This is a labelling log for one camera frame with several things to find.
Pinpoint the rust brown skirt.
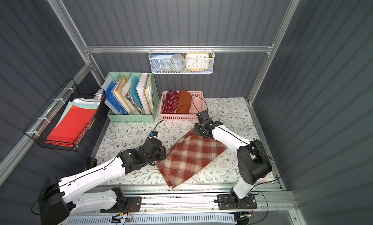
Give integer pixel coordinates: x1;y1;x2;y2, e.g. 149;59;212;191
176;90;192;114

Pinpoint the pink plastic basket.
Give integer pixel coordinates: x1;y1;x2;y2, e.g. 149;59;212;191
158;91;207;120

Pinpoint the red plaid skirt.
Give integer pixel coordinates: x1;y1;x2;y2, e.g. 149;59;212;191
156;130;226;188

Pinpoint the red polka dot skirt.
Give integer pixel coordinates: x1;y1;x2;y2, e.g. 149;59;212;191
162;90;179;114

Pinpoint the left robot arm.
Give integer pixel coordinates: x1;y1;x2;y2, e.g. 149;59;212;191
37;137;166;225

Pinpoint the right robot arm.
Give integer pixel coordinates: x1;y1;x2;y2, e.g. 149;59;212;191
193;110;273;207

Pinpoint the grey tape roll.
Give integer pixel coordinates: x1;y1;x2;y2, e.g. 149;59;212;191
169;54;185;72

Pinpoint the floral table mat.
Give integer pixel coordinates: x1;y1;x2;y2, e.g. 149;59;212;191
95;98;259;185

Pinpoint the green file organizer box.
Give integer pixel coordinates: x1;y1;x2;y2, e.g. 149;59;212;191
103;72;159;123

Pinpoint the yellow alarm clock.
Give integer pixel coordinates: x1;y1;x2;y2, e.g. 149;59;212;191
185;53;209;71

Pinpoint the blue folder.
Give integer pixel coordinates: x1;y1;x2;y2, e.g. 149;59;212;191
104;80;128;115

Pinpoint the red paper stack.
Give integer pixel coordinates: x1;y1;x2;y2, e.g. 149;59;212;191
46;105;97;147

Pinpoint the white binder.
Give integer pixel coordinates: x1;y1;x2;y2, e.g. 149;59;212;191
136;73;150;115

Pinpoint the blue box in basket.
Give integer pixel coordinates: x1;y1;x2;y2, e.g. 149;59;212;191
149;53;173;73

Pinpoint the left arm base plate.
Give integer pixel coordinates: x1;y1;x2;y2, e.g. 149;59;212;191
100;197;142;213

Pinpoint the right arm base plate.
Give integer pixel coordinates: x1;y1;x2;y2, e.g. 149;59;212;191
214;194;257;210

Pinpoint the white wire wall basket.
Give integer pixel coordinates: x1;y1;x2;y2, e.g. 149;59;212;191
148;47;215;74

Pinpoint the black wire wall basket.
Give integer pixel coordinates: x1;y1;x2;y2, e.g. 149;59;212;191
24;79;106;151

